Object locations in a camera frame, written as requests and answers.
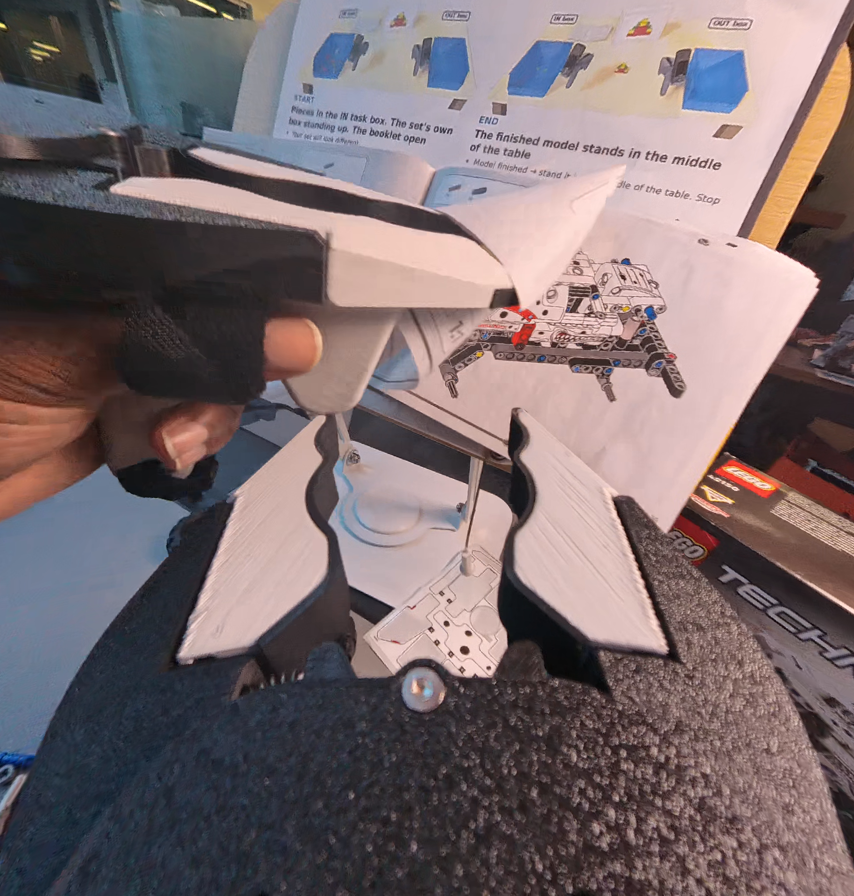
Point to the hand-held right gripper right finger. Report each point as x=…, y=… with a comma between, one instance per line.
x=588, y=560

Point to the person's left hand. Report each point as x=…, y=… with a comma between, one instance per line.
x=49, y=392

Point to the white sticker sheet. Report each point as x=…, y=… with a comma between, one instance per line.
x=448, y=623

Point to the white book stand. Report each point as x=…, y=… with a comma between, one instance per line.
x=385, y=525

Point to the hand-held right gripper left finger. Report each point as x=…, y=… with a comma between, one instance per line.
x=259, y=560

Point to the instruction booklet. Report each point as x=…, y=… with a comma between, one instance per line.
x=679, y=364

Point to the grey desk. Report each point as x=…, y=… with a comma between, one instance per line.
x=63, y=602

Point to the printed instruction sheet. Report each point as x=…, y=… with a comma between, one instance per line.
x=581, y=140

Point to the toy truck set box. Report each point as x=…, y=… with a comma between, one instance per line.
x=791, y=588

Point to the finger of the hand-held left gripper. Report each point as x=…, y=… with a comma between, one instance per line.
x=329, y=165
x=399, y=266

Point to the cluttered wooden workbench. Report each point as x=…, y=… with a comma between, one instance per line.
x=833, y=350

